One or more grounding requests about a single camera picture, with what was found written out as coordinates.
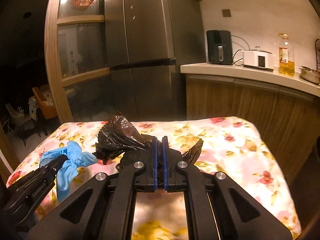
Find steel bowl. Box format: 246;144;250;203
300;66;320;85

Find black plastic bag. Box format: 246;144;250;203
92;110;205;181

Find orange chair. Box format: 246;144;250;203
33;85;57;120

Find wooden lower cabinets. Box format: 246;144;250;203
186;74;319;184

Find wooden glass sliding door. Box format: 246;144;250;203
44;0;111;123

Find wall socket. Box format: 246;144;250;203
222;9;231;17

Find white rice cooker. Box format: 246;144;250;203
243;46;274;72

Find black air fryer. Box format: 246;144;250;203
206;30;233;65

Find blue glove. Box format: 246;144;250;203
39;141;98;202

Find cooking oil bottle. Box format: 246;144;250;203
278;33;295;76

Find dark grey refrigerator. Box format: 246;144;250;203
105;0;206;121

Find floral tablecloth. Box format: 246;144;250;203
6;116;302;239

